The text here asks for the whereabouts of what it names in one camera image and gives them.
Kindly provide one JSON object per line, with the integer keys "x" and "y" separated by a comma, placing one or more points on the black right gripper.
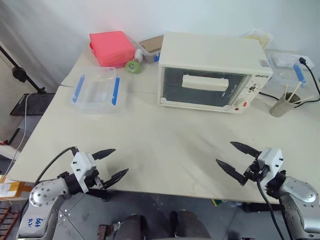
{"x": 255, "y": 171}

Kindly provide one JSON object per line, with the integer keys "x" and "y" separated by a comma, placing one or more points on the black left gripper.
{"x": 98, "y": 186}

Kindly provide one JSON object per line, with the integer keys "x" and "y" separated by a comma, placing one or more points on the white toaster oven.
{"x": 212, "y": 55}

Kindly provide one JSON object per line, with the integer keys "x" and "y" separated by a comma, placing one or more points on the dark rounded shape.
{"x": 132, "y": 227}
{"x": 190, "y": 225}

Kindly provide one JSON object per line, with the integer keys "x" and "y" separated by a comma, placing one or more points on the grey cup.
{"x": 281, "y": 108}

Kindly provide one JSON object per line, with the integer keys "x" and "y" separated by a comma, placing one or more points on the clear bin two blue latches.
{"x": 96, "y": 91}

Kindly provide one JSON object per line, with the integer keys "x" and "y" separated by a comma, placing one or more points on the wooden chopstick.
{"x": 286, "y": 91}
{"x": 296, "y": 88}
{"x": 306, "y": 99}

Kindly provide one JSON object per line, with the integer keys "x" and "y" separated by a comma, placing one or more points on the green tape roll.
{"x": 133, "y": 67}

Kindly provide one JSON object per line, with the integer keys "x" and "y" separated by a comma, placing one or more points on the yellow cardboard box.
{"x": 12, "y": 187}

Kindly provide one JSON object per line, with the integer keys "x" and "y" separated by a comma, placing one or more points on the clear lidded bin blue latch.
{"x": 285, "y": 67}

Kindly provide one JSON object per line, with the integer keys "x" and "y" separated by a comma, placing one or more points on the small white bottle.
{"x": 138, "y": 55}

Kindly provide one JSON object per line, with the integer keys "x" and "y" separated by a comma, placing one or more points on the pink lidded box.
{"x": 112, "y": 47}

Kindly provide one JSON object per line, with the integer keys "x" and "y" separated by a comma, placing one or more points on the red brown slatted crate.
{"x": 7, "y": 221}

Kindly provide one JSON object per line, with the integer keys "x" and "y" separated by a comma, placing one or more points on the white power strip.
{"x": 309, "y": 62}

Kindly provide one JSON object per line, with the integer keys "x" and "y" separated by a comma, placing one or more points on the clear container yellow contents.
{"x": 260, "y": 37}

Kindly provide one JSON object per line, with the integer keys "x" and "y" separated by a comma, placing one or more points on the clear box brown cardboard lid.
{"x": 150, "y": 45}

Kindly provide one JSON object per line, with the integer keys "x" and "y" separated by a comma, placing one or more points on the black tripod stand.
{"x": 20, "y": 73}

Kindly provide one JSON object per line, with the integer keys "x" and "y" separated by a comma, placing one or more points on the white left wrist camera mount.
{"x": 81, "y": 165}

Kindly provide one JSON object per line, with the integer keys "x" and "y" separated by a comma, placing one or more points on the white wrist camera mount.
{"x": 271, "y": 162}
{"x": 81, "y": 165}

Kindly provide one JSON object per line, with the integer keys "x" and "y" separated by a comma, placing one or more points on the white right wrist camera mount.
{"x": 271, "y": 162}

